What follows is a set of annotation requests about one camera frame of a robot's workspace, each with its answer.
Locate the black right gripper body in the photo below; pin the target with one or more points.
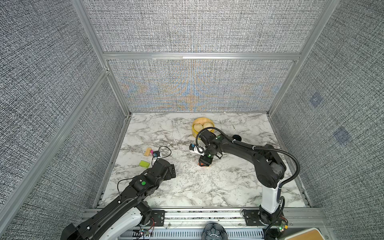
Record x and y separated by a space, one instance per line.
207 158

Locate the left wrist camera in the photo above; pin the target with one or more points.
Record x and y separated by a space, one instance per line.
157 154

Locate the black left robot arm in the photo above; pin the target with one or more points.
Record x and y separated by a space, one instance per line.
127 210

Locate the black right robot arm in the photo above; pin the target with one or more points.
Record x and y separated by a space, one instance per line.
269 166

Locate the left steamed bun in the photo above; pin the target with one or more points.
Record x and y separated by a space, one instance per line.
197 127

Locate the long natural wood block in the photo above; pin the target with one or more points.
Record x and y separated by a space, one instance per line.
148 152

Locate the wooden board corner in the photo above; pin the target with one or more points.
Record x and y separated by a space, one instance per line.
308 234

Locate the aluminium front rail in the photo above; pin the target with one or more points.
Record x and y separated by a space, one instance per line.
177 218

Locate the dark blue mug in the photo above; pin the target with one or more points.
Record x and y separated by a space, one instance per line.
237 138

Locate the black round knob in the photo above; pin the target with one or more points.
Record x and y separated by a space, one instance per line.
214 231

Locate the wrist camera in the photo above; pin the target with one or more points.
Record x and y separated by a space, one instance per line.
157 154
197 149

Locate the steamed bun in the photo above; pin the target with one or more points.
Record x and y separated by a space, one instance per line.
197 127
207 125

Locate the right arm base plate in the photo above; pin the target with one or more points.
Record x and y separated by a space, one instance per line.
252 218

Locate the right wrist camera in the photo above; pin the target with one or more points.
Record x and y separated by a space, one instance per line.
197 149

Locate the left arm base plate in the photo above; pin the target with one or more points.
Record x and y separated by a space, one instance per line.
156 219

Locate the green wood block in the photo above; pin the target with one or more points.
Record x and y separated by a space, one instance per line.
144 164

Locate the yellow bamboo steamer basket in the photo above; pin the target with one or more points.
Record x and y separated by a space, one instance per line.
200 121

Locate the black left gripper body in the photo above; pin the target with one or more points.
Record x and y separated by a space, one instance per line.
169 175

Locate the right steamed bun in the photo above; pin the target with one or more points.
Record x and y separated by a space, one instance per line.
207 125

